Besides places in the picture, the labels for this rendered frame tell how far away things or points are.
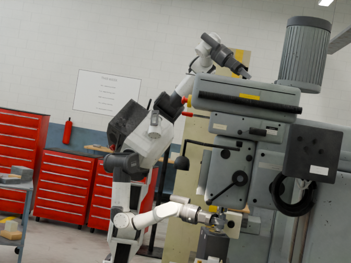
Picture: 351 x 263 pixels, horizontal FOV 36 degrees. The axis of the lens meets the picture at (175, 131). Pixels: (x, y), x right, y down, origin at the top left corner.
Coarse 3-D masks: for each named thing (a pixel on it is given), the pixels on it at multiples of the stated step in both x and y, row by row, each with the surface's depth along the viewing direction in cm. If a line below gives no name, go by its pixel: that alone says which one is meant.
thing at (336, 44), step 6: (348, 30) 859; (336, 36) 937; (342, 36) 910; (348, 36) 902; (330, 42) 985; (336, 42) 972; (342, 42) 963; (348, 42) 954; (330, 48) 1038; (336, 48) 1027; (330, 54) 1107
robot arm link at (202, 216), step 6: (192, 210) 249; (198, 210) 250; (204, 210) 254; (186, 216) 250; (192, 216) 248; (198, 216) 248; (204, 216) 246; (210, 216) 244; (192, 222) 250; (198, 222) 248; (204, 222) 246; (210, 222) 246
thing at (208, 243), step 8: (200, 232) 297; (208, 232) 283; (216, 232) 280; (224, 232) 284; (200, 240) 293; (208, 240) 277; (216, 240) 277; (224, 240) 278; (200, 248) 290; (208, 248) 277; (216, 248) 277; (224, 248) 278; (200, 256) 286; (216, 256) 277; (224, 256) 278
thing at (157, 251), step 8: (168, 152) 664; (160, 176) 666; (160, 184) 664; (160, 192) 664; (160, 200) 665; (152, 232) 665; (152, 240) 665; (144, 248) 673; (152, 248) 666; (160, 248) 687; (152, 256) 643; (160, 256) 648
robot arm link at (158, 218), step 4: (164, 204) 253; (168, 204) 252; (172, 204) 252; (176, 204) 252; (156, 208) 254; (160, 208) 253; (164, 208) 252; (168, 208) 252; (172, 208) 251; (176, 208) 251; (156, 212) 253; (160, 212) 252; (164, 212) 252; (168, 212) 251; (172, 212) 251; (176, 212) 251; (156, 216) 254; (160, 216) 252; (164, 216) 251; (168, 216) 251; (156, 220) 255; (160, 220) 255
